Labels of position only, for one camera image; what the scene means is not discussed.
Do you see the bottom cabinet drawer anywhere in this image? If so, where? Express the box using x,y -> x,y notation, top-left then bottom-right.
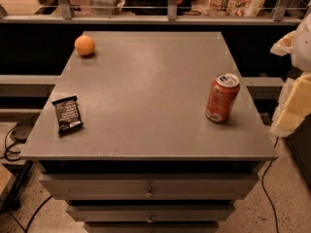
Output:
84,222 -> 218,233

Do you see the orange fruit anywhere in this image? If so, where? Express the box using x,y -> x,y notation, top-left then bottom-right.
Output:
74,35 -> 95,55

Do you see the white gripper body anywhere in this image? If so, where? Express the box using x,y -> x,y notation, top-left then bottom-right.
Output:
291,14 -> 311,71

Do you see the orange soda can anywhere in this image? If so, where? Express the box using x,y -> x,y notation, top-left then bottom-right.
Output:
205,73 -> 240,122

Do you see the top cabinet drawer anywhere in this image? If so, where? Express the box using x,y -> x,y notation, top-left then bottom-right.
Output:
39,174 -> 259,200

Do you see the grey drawer cabinet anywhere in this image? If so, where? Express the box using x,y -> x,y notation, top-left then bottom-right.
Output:
19,30 -> 279,233

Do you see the black snack bar wrapper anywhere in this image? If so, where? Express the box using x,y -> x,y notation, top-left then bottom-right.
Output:
52,95 -> 84,134

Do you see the cabinet drawer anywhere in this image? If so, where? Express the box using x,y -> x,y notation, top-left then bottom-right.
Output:
67,205 -> 234,223
39,174 -> 259,200
84,222 -> 218,233

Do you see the metal railing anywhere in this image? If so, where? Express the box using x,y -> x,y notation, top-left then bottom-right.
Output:
0,0 -> 311,25

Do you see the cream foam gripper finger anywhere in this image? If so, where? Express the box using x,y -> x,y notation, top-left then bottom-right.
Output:
270,31 -> 295,56
270,75 -> 311,137

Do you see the middle cabinet drawer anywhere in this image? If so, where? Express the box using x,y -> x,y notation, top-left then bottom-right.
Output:
67,205 -> 234,223

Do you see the grey box on floor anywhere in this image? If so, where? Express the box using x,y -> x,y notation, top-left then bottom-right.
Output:
10,115 -> 38,142

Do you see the black cables left floor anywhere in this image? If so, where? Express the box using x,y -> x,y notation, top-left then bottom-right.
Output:
0,114 -> 52,233

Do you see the black cable right floor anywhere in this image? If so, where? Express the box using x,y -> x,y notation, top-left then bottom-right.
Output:
260,136 -> 280,233

